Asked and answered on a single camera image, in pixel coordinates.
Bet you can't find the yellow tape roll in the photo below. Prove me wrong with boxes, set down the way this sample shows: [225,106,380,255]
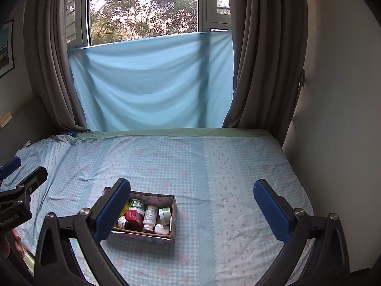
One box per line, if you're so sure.
[120,201,130,216]

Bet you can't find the blue checkered floral bedsheet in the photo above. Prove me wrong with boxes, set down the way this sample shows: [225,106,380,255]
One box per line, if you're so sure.
[1,130,313,285]

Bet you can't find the light blue hanging cloth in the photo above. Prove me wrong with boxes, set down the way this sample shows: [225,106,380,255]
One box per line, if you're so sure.
[68,32,234,132]

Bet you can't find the green label white jar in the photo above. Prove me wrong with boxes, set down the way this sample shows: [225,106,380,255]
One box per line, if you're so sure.
[129,199,147,215]

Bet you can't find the framed wall picture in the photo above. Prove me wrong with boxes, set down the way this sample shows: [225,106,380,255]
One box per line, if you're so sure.
[0,19,14,77]

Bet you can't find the dark brown left curtain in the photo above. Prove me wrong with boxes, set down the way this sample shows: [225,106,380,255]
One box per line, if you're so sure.
[23,0,87,131]

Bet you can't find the open cardboard box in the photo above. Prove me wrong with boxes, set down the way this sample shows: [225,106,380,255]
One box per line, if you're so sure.
[112,191,177,245]

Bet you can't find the person's left hand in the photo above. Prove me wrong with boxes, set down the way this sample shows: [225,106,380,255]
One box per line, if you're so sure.
[0,229,25,258]

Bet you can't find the red rectangular box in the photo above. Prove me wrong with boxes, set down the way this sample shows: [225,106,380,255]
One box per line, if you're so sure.
[125,209,144,231]

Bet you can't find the black white small jar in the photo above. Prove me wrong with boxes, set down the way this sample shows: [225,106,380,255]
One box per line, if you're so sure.
[117,216,129,230]

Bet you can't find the white earbuds case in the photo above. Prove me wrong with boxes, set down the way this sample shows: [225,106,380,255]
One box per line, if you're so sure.
[154,224,170,236]

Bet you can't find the window with frame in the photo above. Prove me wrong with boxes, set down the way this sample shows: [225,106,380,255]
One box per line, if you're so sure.
[66,0,231,48]

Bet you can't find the white pill bottle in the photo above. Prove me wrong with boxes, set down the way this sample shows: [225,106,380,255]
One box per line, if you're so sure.
[143,205,158,232]

